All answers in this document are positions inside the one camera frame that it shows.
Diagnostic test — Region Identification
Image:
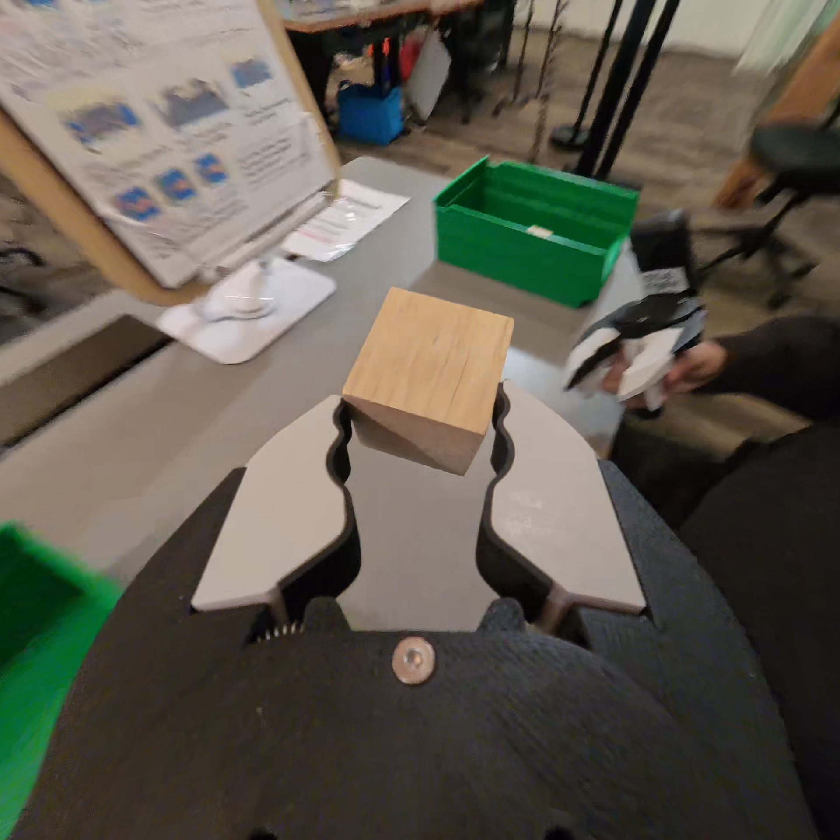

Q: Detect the grey desk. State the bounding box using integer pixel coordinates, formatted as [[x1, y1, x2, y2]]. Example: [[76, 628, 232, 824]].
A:
[[0, 156, 641, 618]]

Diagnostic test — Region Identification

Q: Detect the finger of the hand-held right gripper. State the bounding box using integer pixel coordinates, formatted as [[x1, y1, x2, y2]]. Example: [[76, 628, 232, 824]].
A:
[[564, 325, 626, 396], [617, 327, 688, 419]]

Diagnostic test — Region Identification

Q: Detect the white panel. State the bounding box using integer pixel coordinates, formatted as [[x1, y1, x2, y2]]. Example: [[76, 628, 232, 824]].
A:
[[407, 29, 454, 122]]

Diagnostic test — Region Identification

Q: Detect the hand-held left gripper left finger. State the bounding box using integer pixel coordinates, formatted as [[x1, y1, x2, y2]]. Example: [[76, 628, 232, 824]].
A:
[[190, 395, 362, 627]]

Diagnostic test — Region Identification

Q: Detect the person's right forearm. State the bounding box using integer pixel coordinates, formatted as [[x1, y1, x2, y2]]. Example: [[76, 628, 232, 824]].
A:
[[689, 314, 840, 424]]

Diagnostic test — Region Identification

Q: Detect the black office chair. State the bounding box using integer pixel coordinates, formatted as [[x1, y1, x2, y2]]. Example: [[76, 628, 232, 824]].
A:
[[696, 125, 840, 309]]

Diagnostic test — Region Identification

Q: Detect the printed paper sheet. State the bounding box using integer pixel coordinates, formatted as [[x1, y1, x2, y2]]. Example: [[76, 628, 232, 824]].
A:
[[282, 178, 411, 263]]

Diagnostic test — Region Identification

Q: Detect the black tripod stand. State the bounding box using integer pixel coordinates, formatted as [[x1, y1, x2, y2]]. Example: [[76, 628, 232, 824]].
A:
[[550, 0, 683, 179]]

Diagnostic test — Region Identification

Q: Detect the black frame table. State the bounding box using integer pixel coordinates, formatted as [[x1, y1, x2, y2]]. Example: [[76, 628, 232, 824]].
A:
[[282, 0, 487, 126]]

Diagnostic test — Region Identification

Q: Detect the green plastic bin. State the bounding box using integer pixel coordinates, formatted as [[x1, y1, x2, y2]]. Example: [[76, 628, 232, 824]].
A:
[[0, 521, 126, 840], [433, 155, 641, 309]]

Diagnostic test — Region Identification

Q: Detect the person's black sweater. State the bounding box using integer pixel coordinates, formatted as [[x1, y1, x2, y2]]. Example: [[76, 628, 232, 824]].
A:
[[610, 420, 840, 840]]

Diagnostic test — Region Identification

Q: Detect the blue storage box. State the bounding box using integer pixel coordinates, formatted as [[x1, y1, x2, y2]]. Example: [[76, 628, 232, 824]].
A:
[[338, 82, 403, 147]]

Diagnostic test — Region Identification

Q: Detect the wooden railing beam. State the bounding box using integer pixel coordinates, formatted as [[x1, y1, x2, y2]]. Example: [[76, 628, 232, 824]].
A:
[[715, 20, 840, 211]]

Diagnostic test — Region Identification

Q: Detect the person's right hand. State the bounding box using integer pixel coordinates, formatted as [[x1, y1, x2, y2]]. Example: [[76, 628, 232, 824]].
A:
[[661, 340, 729, 396]]

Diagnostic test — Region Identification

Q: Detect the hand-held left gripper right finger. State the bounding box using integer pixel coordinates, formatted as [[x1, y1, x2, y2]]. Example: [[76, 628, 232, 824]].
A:
[[476, 382, 648, 632]]

